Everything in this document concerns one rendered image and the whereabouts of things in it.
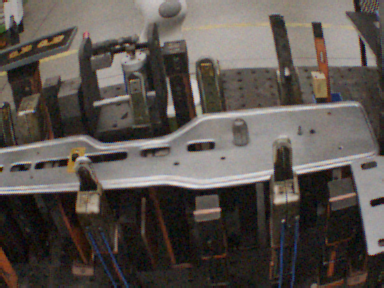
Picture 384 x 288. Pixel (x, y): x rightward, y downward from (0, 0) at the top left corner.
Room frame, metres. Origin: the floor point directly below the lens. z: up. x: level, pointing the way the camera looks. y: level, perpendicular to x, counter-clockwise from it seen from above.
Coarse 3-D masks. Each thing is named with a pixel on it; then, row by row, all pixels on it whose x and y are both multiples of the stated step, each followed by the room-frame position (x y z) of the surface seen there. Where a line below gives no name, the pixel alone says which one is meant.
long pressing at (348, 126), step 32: (192, 128) 1.08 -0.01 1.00; (224, 128) 1.06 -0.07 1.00; (256, 128) 1.04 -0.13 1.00; (288, 128) 1.02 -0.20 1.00; (320, 128) 1.00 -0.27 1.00; (352, 128) 0.98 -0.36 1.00; (0, 160) 1.11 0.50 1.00; (32, 160) 1.08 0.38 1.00; (128, 160) 1.01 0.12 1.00; (160, 160) 0.99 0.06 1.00; (192, 160) 0.98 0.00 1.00; (224, 160) 0.96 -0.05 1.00; (256, 160) 0.94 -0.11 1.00; (320, 160) 0.90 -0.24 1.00; (352, 160) 0.87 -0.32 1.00; (0, 192) 0.97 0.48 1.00; (32, 192) 0.96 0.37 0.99; (64, 192) 0.95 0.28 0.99
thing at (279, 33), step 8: (272, 16) 1.16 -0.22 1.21; (280, 16) 1.15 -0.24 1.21; (272, 24) 1.15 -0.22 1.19; (280, 24) 1.12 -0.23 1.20; (272, 32) 1.15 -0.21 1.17; (280, 32) 1.15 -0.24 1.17; (280, 40) 1.15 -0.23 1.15; (288, 40) 1.14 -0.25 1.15; (280, 48) 1.15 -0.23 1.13; (288, 48) 1.14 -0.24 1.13; (280, 56) 1.14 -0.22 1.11; (288, 56) 1.14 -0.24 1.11; (280, 64) 1.13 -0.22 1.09; (280, 72) 1.13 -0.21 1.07
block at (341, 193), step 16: (336, 192) 0.81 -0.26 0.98; (352, 192) 0.79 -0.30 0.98; (336, 208) 0.76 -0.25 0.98; (352, 208) 0.76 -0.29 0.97; (336, 224) 0.76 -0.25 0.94; (352, 224) 0.76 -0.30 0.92; (336, 240) 0.76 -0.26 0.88; (320, 256) 0.83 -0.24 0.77; (336, 256) 0.77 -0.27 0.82; (320, 272) 0.79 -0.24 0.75; (336, 272) 0.76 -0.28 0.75
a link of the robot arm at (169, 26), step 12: (144, 0) 1.48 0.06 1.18; (156, 0) 1.45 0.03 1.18; (168, 0) 1.44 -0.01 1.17; (180, 0) 1.46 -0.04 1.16; (144, 12) 1.46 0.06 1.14; (156, 12) 1.44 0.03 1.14; (168, 12) 1.44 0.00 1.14; (180, 12) 1.45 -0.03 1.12; (144, 24) 1.48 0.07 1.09; (168, 24) 1.47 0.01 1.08; (180, 24) 1.51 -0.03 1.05; (144, 36) 1.51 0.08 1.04; (168, 36) 1.50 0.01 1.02; (180, 36) 1.54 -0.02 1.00
